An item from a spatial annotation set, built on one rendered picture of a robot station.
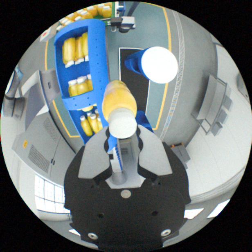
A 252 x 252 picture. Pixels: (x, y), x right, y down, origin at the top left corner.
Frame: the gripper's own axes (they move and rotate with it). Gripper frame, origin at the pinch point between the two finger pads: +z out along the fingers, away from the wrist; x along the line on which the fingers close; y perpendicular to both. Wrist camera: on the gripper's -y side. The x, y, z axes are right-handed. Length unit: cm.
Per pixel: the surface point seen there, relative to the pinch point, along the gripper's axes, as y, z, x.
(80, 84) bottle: -6.7, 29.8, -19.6
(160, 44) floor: -87, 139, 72
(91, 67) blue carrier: -13.1, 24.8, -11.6
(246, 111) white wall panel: -35, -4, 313
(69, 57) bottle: -23.8, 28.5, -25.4
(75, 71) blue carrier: -17, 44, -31
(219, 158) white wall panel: 157, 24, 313
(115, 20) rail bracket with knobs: -54, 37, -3
